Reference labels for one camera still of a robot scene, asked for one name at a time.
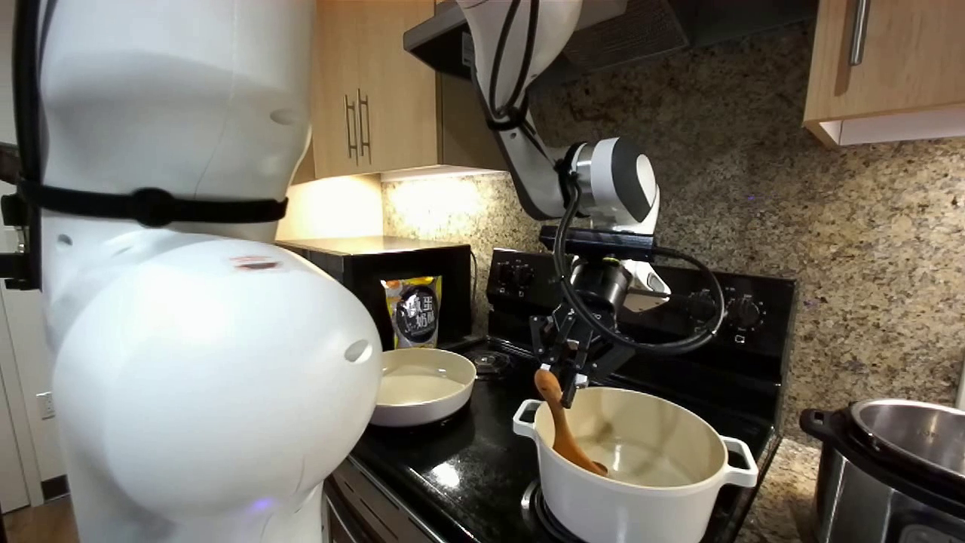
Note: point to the white panelled door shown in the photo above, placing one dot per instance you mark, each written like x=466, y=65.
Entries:
x=17, y=425

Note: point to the light wood upper cabinet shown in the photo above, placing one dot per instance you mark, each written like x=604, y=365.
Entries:
x=382, y=62

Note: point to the yellow black chip bag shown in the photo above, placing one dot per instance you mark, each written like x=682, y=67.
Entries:
x=416, y=313

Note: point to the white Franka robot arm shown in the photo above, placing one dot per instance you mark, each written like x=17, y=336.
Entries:
x=201, y=381

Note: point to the dark range hood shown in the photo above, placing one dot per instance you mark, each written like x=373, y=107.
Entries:
x=644, y=26

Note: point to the white frying pan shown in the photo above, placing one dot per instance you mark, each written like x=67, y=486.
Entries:
x=433, y=387

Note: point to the steel black pressure cooker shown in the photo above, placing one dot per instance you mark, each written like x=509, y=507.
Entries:
x=885, y=472

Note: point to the wooden spatula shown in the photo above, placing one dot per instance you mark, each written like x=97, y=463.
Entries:
x=565, y=432

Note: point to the black electric stove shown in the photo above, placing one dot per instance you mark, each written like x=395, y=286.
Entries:
x=754, y=322

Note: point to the black microwave oven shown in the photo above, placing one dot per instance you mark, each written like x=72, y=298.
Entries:
x=362, y=264

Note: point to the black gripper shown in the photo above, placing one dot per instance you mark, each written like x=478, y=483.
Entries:
x=590, y=336

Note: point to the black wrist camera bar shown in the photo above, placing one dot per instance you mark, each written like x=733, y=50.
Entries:
x=604, y=243

